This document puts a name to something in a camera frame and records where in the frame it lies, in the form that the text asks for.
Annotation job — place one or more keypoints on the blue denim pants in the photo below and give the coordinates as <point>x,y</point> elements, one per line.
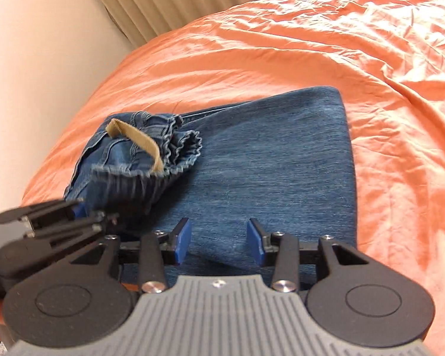
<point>274,155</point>

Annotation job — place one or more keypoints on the orange bed sheet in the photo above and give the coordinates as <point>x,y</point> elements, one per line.
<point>393,100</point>

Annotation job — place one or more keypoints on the wide beige curtain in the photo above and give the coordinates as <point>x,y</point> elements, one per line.
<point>178,3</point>

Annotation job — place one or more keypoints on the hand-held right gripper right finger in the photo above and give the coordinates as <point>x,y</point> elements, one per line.
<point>254,241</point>

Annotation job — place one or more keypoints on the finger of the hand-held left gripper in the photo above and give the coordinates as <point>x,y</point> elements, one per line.
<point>74,228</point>
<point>40,211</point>

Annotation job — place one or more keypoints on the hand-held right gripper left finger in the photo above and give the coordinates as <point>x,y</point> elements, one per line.
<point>181,241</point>

